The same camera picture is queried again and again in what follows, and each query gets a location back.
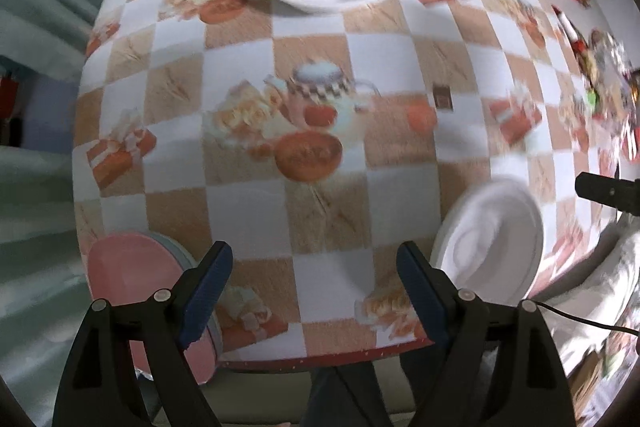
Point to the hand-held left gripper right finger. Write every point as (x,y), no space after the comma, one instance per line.
(420,297)

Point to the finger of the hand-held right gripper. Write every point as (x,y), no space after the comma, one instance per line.
(605,192)

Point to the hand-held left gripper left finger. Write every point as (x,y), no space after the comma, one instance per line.
(205,297)

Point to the blue square plate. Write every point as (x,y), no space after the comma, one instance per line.
(186,253)

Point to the pink square plate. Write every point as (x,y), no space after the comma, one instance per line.
(130,272)

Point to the white printed cloth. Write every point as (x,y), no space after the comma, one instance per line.
(600,287)

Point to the pile of packets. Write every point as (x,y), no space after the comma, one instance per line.
(605,82)

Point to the person's leg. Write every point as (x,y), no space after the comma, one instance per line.
(340,397)

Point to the checkered printed tablecloth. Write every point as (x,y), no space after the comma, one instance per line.
(310,217)

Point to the red box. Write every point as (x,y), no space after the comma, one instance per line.
(7,97)

